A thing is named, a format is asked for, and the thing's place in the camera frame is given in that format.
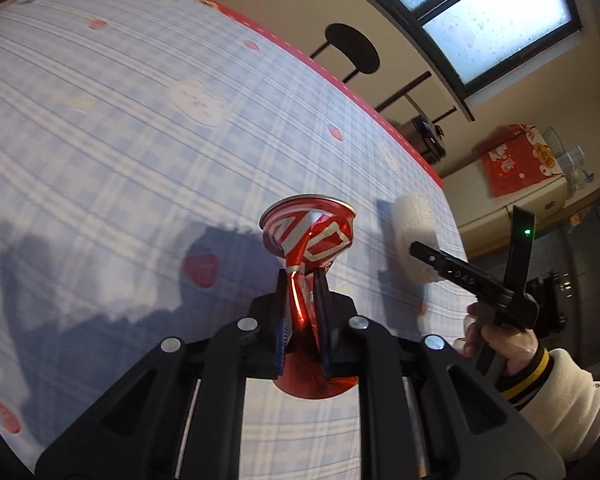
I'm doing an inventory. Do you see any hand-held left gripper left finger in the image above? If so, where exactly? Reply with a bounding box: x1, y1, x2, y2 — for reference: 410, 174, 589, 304
35, 267, 293, 480

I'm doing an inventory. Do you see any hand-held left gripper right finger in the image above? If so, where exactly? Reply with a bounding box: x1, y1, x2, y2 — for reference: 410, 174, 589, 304
312, 266, 566, 480

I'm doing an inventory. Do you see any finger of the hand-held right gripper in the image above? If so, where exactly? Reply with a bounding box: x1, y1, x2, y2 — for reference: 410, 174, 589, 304
409, 241, 451, 275

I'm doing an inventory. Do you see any white scrubbing sponge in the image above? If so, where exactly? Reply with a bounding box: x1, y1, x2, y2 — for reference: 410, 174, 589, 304
391, 192, 453, 286

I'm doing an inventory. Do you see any crushed red can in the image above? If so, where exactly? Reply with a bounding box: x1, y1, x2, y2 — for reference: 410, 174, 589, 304
259, 194, 361, 401

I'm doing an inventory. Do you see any person's right forearm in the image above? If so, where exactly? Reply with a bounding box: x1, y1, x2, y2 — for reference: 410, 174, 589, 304
495, 347, 600, 466

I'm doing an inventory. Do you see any person's right hand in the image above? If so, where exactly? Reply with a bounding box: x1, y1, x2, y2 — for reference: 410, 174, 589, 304
455, 302, 541, 376

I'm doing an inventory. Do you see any white cabinet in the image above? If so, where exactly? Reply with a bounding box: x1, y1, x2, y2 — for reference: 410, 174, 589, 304
455, 175, 578, 261

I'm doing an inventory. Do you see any dark cabinet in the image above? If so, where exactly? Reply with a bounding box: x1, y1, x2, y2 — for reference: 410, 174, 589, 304
525, 210, 600, 376

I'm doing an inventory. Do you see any black box device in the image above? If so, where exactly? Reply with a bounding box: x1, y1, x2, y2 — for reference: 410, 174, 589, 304
411, 115, 448, 163

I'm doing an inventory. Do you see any red gift box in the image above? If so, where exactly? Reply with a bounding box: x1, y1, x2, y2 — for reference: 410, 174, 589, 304
472, 124, 566, 198

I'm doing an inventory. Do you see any clear plastic container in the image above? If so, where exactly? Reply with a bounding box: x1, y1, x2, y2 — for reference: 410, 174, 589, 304
542, 127, 596, 191

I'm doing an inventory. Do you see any black metal stand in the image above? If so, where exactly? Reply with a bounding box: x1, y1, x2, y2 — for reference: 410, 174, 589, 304
375, 72, 458, 123

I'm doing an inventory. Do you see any dark window sill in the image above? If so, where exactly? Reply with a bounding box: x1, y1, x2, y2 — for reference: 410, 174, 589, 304
325, 0, 476, 122

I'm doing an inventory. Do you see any black round chair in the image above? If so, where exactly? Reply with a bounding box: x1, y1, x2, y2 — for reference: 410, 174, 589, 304
310, 22, 381, 83

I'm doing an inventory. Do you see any frosted window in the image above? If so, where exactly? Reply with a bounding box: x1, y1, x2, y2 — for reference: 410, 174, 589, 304
350, 0, 586, 96

